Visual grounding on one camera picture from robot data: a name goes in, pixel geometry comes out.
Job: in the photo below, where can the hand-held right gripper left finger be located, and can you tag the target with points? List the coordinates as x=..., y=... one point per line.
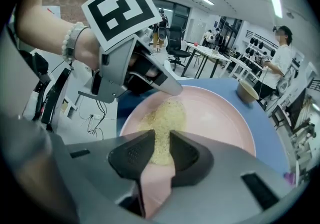
x=100, y=168

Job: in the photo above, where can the red apple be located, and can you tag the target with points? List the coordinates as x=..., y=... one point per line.
x=196, y=44

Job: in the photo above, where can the purple cloth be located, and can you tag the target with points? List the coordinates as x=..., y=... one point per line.
x=290, y=178

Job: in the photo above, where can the silver mesh wrist band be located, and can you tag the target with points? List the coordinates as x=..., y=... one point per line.
x=72, y=40

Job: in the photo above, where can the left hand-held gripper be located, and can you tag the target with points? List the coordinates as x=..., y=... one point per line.
x=120, y=12

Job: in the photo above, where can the person's left forearm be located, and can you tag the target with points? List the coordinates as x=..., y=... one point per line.
x=50, y=22

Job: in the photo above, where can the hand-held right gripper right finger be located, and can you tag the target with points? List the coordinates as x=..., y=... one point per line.
x=225, y=180

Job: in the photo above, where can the blue tablecloth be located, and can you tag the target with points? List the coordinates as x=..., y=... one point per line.
x=265, y=130

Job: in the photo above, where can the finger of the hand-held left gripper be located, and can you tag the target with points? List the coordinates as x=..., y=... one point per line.
x=172, y=86

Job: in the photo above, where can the person's left hand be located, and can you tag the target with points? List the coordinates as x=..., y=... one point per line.
x=150, y=72

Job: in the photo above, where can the white power strip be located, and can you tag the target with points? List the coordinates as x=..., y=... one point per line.
x=95, y=116

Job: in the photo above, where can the clear drinking glass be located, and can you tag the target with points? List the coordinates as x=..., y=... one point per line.
x=216, y=49

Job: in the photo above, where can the white table with black legs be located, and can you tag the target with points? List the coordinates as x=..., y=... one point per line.
x=207, y=53

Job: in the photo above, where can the white shelf of black items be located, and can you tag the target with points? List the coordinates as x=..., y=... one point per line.
x=260, y=45

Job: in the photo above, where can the pink big plate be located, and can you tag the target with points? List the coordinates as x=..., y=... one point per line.
x=212, y=117

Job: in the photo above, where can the black office chair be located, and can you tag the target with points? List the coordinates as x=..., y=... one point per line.
x=175, y=42

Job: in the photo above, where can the beige sponge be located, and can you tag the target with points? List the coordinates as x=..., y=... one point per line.
x=165, y=120

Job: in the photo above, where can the tan bowl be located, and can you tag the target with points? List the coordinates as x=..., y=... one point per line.
x=246, y=91

